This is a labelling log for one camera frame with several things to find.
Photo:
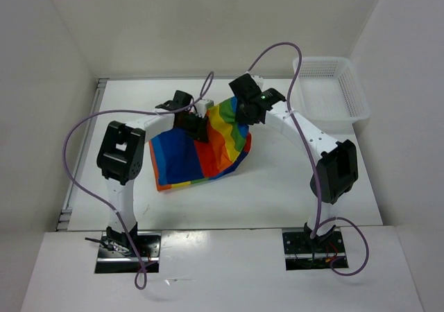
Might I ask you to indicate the white plastic basket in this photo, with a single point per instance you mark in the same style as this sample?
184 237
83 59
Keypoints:
329 90

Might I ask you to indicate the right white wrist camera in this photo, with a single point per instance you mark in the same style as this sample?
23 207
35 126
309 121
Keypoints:
258 80

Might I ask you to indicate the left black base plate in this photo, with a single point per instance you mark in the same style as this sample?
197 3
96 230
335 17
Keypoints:
112 259

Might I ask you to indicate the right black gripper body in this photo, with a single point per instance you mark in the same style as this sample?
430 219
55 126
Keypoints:
243 116

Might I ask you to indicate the rainbow striped shorts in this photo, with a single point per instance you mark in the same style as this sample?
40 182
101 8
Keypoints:
178 160

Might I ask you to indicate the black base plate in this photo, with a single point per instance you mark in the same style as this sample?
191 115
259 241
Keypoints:
112 259
300 255

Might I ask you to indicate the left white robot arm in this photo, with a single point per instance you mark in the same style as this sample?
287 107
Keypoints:
121 157

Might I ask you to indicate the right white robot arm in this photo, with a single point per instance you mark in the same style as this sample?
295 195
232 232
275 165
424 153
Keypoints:
334 162

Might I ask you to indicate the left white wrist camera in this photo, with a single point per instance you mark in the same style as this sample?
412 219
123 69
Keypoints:
203 106

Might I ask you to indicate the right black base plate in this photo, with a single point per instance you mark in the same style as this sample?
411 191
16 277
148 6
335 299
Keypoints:
300 255

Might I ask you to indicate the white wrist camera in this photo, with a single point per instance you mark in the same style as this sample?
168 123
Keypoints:
203 106
258 80

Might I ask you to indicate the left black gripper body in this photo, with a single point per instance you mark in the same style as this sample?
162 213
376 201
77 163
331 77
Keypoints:
192 125

